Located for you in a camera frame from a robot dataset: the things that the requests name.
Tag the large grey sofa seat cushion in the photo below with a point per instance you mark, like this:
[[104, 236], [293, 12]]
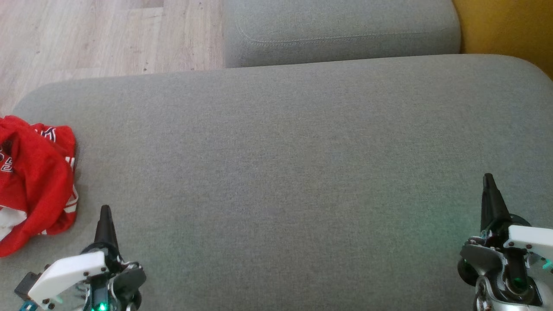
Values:
[[276, 172]]

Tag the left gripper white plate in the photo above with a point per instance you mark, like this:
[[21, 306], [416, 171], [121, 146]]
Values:
[[69, 272]]

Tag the red basketball shorts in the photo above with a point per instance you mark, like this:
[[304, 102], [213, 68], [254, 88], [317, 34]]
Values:
[[36, 185]]

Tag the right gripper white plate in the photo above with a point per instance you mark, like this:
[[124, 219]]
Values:
[[529, 237]]

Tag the small grey sofa cushion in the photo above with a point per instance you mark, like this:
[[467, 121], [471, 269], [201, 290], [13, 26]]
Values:
[[341, 30]]

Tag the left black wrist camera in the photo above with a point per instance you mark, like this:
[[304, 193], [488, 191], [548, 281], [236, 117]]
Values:
[[27, 285]]

